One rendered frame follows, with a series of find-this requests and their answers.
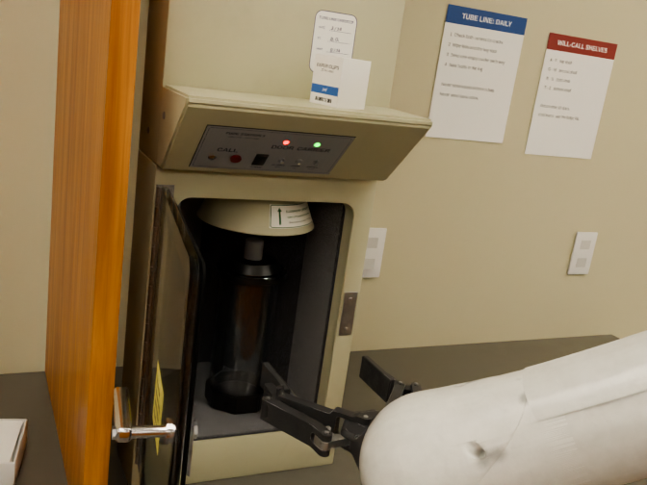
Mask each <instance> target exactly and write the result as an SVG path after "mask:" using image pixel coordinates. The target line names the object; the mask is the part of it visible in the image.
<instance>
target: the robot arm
mask: <svg viewBox="0 0 647 485"><path fill-rule="evenodd" d="M359 377H360V378H361V379H362V380H363V381H364V382H365V383H366V384H367V385H368V386H369V387H370V388H371V389H372V390H373V391H374V392H375V393H377V394H378V395H379V396H380V397H381V398H382V399H383V400H384V401H385V402H386V404H385V406H384V408H383V409H382V410H381V411H376V410H375V409H372V410H367V411H353V412H352V411H350V410H347V409H344V408H341V407H336V408H335V409H331V408H328V407H325V406H322V405H320V404H317V403H314V402H311V401H308V400H305V399H302V398H300V397H297V396H292V395H290V392H291V389H290V388H289V386H288V385H287V384H286V383H285V381H284V380H283V379H282V378H281V377H280V375H279V374H278V373H277V372H276V371H275V369H274V368H273V367H272V366H271V364H270V363H263V365H262V372H261V380H260V386H261V387H262V388H263V390H264V396H263V399H262V406H261V414H260V419H261V420H262V421H265V422H267V423H269V424H270V425H272V426H274V427H276V428H278V429H279V430H281V431H283V432H285V433H287V434H288V435H290V436H292V437H294V438H296V439H297V440H299V441H301V442H303V443H305V444H307V445H308V446H310V447H312V448H313V449H314V450H315V451H316V452H317V453H318V455H320V456H321V457H328V456H329V452H330V450H331V449H332V448H336V447H341V448H342V449H344V450H346V451H348V452H350V453H351V454H352V456H353V458H354V461H355V463H356V466H357V468H358V470H359V472H360V479H361V483H362V485H624V484H627V483H631V482H634V481H637V480H641V479H645V478H647V330H646V331H643V332H640V333H637V334H634V335H632V336H629V337H626V338H623V339H619V340H616V341H613V342H610V343H607V344H604V345H599V346H595V347H592V348H590V349H587V350H584V351H580V352H577V353H574V354H570V355H567V356H564V357H560V358H557V359H555V360H551V361H548V362H544V363H541V364H537V365H534V366H530V367H527V368H525V369H524V370H517V371H514V372H510V373H506V374H502V375H498V376H492V377H487V378H482V379H479V380H474V381H470V382H465V383H460V384H455V385H451V386H446V387H440V388H435V389H429V390H424V391H422V387H421V384H419V383H417V382H412V383H411V386H406V385H405V383H404V382H402V381H398V380H396V379H395V378H394V377H393V376H392V375H391V374H389V373H387V372H386V371H385V370H384V369H383V368H381V367H380V366H379V365H378V364H377V363H376V362H375V361H374V360H372V359H371V358H370V357H369V356H368V355H367V356H362V362H361V368H360V373H359ZM340 418H343V419H345V420H344V423H343V426H342V428H341V432H339V431H338V428H339V421H340Z"/></svg>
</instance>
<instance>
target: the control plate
mask: <svg viewBox="0 0 647 485"><path fill-rule="evenodd" d="M355 138H356V137H350V136H338V135H327V134H314V133H302V132H291V131H279V130H268V129H256V128H245V127H233V126H220V125H209V124H207V126H206V128H205V131H204V133H203V135H202V137H201V140H200V142H199V144H198V146H197V149H196V151H195V153H194V156H193V158H192V160H191V162H190V164H189V166H192V167H209V168H227V169H244V170H262V171H279V172H296V173H314V174H329V172H330V171H331V170H332V169H333V168H334V167H335V165H336V164H337V163H338V161H339V160H340V158H341V157H342V156H343V154H344V153H345V152H346V150H347V149H348V148H349V146H350V144H351V143H352V142H353V140H354V139H355ZM284 140H289V141H290V143H289V144H287V145H283V144H282V142H283V141H284ZM315 142H320V143H321V144H322V145H321V146H319V147H314V146H313V144H314V143H315ZM211 154H215V155H216V156H217V158H216V159H213V160H210V159H208V156H209V155H211ZM257 154H268V155H269V157H268V159H267V160H266V161H265V163H264V165H263V166H252V165H251V164H252V162H253V160H254V158H255V157H256V155H257ZM233 155H240V156H241V157H242V159H241V160H240V161H239V162H238V163H232V162H230V157H231V156H233ZM281 158H283V159H285V161H284V162H283V163H284V164H281V163H280V162H278V159H281ZM299 159H301V160H302V162H301V165H298V164H297V163H295V161H296V160H299ZM317 160H318V161H319V163H318V165H317V166H315V165H313V164H312V163H313V161H317Z"/></svg>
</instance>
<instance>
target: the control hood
mask: <svg viewBox="0 0 647 485"><path fill-rule="evenodd" d="M309 101H310V99H300V98H292V97H282V96H273V95H264V94H255V93H245V92H236V91H227V90H217V89H200V88H191V87H181V86H173V85H166V86H165V87H163V92H162V105H161V116H160V129H159V141H158V154H157V164H158V165H159V167H160V168H162V169H178V170H196V171H214V172H233V173H251V174H269V175H287V176H305V177H323V178H342V179H360V180H377V181H384V180H386V179H387V178H388V177H389V176H390V175H391V174H392V172H393V171H394V170H395V169H396V168H397V167H398V165H399V164H400V163H401V162H402V161H403V159H404V158H405V157H406V156H407V155H408V154H409V152H410V151H411V150H412V149H413V148H414V147H415V145H416V144H417V143H418V142H419V141H420V140H421V138H422V137H423V136H424V135H425V134H426V133H427V131H428V130H429V129H430V128H431V126H432V121H431V119H429V118H425V117H422V116H418V115H412V114H409V113H405V112H401V111H398V110H394V109H390V108H383V107H375V106H365V108H364V110H355V109H340V108H333V107H328V106H325V105H321V104H316V103H312V102H309ZM207 124H209V125H220V126H233V127H245V128H256V129H268V130H279V131H291V132H302V133H314V134H327V135H338V136H350V137H356V138H355V139H354V140H353V142H352V143H351V144H350V146H349V148H348V149H347V150H346V152H345V153H344V154H343V156H342V157H341V158H340V160H339V161H338V163H337V164H336V165H335V167H334V168H333V169H332V170H331V171H330V172H329V174H314V173H296V172H279V171H262V170H244V169H227V168H209V167H192V166H189V164H190V162H191V160H192V158H193V156H194V153H195V151H196V149H197V146H198V144H199V142H200V140H201V137H202V135H203V133H204V131H205V128H206V126H207Z"/></svg>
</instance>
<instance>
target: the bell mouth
mask: <svg viewBox="0 0 647 485"><path fill-rule="evenodd" d="M196 214H197V216H198V217H199V218H200V219H201V220H203V221H204V222H206V223H208V224H211V225H213V226H216V227H218V228H221V229H225V230H229V231H233V232H238V233H244V234H250V235H259V236H274V237H285V236H296V235H302V234H306V233H308V232H310V231H312V230H313V229H314V223H313V219H312V217H311V213H310V210H309V207H308V203H307V202H302V201H276V200H249V199H223V198H205V199H204V200H203V202H202V204H201V205H200V207H199V209H198V211H197V212H196Z"/></svg>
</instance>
